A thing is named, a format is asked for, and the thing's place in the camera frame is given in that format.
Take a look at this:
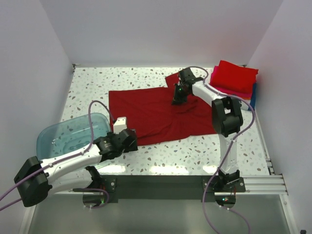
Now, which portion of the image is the dark red t shirt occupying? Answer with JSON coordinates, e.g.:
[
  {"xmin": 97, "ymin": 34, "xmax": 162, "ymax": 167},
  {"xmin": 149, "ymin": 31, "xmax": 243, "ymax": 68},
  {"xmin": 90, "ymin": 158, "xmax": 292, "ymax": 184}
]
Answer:
[{"xmin": 109, "ymin": 74, "xmax": 215, "ymax": 146}]

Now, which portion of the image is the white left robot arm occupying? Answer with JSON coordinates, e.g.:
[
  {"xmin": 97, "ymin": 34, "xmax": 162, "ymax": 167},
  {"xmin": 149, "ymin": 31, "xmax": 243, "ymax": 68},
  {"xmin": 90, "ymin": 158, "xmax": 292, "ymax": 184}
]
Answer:
[{"xmin": 14, "ymin": 128, "xmax": 137, "ymax": 207}]

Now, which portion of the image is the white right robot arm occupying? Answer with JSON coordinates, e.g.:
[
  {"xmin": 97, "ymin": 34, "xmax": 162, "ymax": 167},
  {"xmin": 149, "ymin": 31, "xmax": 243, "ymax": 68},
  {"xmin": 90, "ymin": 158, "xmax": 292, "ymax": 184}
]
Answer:
[{"xmin": 172, "ymin": 68, "xmax": 243, "ymax": 192}]

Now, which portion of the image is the bright red folded shirt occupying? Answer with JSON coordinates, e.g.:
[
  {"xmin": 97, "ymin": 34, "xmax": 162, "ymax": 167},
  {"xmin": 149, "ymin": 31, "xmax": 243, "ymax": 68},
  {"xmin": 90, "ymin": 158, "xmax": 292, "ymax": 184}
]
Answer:
[{"xmin": 210, "ymin": 60, "xmax": 258, "ymax": 94}]

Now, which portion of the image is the pink folded shirt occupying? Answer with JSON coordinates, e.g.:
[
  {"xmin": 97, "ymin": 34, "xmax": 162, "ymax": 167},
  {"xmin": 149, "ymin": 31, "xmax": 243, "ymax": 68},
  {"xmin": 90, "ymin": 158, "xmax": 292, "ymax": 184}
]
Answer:
[{"xmin": 209, "ymin": 65, "xmax": 251, "ymax": 97}]

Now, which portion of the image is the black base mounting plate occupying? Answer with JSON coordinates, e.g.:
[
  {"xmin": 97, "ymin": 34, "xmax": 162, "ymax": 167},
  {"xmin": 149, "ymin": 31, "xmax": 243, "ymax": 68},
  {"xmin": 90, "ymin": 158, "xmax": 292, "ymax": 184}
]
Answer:
[{"xmin": 73, "ymin": 174, "xmax": 246, "ymax": 204}]

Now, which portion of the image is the translucent blue plastic bin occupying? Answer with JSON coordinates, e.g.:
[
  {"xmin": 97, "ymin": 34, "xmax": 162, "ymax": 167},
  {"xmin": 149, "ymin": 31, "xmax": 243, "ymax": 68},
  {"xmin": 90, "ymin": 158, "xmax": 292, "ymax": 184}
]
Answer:
[{"xmin": 36, "ymin": 112, "xmax": 111, "ymax": 159}]

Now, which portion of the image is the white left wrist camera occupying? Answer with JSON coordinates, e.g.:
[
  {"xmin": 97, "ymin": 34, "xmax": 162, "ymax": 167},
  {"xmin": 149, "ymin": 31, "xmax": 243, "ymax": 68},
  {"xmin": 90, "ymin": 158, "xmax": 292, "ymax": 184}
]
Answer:
[{"xmin": 113, "ymin": 117, "xmax": 127, "ymax": 134}]

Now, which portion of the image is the aluminium frame rail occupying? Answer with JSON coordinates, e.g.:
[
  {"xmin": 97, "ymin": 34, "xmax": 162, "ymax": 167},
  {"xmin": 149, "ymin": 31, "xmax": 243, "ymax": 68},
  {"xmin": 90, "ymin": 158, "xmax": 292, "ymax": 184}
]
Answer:
[{"xmin": 243, "ymin": 156, "xmax": 290, "ymax": 195}]

